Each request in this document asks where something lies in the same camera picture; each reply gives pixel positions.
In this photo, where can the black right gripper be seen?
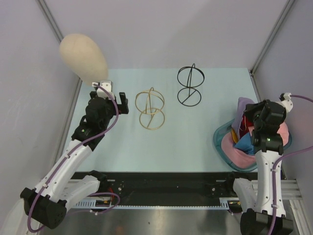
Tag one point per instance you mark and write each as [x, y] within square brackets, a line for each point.
[250, 108]

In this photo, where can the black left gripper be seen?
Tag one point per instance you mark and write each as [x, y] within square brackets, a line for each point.
[123, 106]

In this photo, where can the pink bucket hat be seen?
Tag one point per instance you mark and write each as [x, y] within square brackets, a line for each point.
[284, 133]

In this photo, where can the red bucket hat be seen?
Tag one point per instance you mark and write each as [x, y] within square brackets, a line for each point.
[244, 126]

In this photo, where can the lilac bucket hat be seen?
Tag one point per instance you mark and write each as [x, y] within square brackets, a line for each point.
[241, 106]

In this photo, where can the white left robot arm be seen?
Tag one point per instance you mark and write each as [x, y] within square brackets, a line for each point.
[49, 201]

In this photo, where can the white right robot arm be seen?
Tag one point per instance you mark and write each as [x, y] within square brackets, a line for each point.
[263, 209]

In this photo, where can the blue hat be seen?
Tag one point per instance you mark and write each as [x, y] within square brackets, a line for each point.
[245, 145]

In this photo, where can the yellow hat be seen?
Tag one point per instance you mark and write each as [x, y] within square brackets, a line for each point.
[234, 136]

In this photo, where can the teal plastic basket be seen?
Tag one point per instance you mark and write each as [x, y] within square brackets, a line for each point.
[220, 133]

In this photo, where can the beige mannequin head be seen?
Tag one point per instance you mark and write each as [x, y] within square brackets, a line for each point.
[84, 57]

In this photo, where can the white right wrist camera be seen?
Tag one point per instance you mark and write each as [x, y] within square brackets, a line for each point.
[286, 102]

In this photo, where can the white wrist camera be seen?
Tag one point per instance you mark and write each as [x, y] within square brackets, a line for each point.
[286, 102]
[104, 89]

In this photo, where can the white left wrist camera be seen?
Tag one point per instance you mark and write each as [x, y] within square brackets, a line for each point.
[104, 89]

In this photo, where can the gold wire hat stand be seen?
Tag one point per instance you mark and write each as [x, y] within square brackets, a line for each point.
[144, 104]

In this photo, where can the black wire hat stand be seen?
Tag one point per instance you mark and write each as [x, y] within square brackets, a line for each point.
[188, 86]

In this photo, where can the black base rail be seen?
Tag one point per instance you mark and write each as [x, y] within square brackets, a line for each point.
[170, 189]

